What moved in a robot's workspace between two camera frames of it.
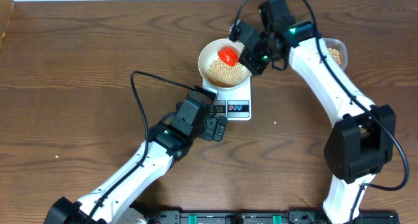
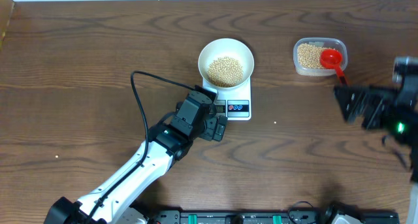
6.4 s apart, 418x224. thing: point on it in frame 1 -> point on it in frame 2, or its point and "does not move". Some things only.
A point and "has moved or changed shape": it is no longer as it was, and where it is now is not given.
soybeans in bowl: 223,74 does not move
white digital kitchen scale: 234,103 does not move
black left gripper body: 209,133 does not move
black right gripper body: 258,59 -> 403,123
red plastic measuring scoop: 228,55 has moved or changed shape
